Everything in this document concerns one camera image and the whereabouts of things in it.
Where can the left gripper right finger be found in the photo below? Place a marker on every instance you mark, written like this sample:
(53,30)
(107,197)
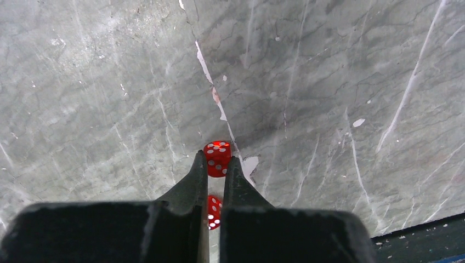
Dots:
(253,230)

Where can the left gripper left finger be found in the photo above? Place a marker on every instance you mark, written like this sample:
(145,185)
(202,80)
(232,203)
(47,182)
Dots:
(170,228)

